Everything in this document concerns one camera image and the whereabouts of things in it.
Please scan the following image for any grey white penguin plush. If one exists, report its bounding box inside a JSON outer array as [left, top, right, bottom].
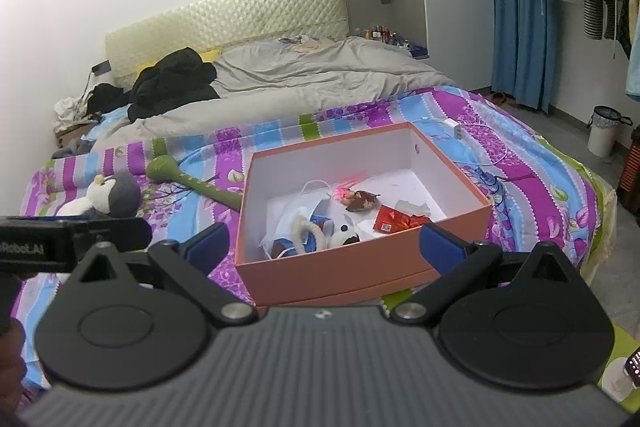
[[56, 172, 142, 219]]

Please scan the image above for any blue curtain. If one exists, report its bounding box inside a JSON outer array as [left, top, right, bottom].
[[491, 0, 559, 112]]

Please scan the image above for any green plush massage stick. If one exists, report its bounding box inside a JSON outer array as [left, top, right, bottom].
[[145, 155, 242, 211]]

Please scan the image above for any red foil candy wrapper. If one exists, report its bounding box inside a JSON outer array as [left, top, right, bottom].
[[373, 206, 431, 234]]

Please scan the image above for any white waste bin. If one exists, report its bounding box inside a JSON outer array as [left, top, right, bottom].
[[587, 105, 632, 158]]

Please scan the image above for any white charger with cable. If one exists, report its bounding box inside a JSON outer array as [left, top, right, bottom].
[[418, 116, 511, 208]]

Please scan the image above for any small panda plush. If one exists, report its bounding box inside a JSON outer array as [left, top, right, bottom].
[[328, 216, 360, 248]]

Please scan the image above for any white face mask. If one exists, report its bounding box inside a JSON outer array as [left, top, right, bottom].
[[260, 180, 331, 260]]

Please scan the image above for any white crumpled cloth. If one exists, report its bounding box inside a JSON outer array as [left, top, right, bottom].
[[53, 96, 93, 133]]

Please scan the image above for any pink feather toy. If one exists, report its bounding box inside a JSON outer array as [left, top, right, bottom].
[[332, 176, 363, 206]]

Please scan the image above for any brown candy packet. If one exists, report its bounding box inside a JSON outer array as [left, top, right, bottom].
[[343, 190, 378, 212]]

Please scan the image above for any beige fluffy keychain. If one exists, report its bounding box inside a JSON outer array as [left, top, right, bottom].
[[291, 216, 326, 255]]

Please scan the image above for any person's left hand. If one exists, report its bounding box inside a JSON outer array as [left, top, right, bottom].
[[0, 319, 26, 411]]

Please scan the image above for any blue tissue pack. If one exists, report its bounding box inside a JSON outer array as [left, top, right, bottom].
[[270, 215, 334, 260]]

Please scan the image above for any pink cardboard box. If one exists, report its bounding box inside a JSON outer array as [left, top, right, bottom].
[[235, 122, 491, 307]]

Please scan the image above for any cream quilted headboard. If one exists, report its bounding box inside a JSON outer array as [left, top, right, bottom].
[[105, 0, 349, 88]]

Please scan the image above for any white knitted sock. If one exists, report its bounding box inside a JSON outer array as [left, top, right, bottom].
[[395, 199, 431, 218]]

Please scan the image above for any black clothes pile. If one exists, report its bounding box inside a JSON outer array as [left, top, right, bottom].
[[86, 48, 220, 122]]

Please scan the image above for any colourful striped floral blanket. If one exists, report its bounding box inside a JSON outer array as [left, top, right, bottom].
[[8, 84, 616, 403]]

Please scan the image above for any grey duvet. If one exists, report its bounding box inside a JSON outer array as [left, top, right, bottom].
[[92, 37, 454, 152]]

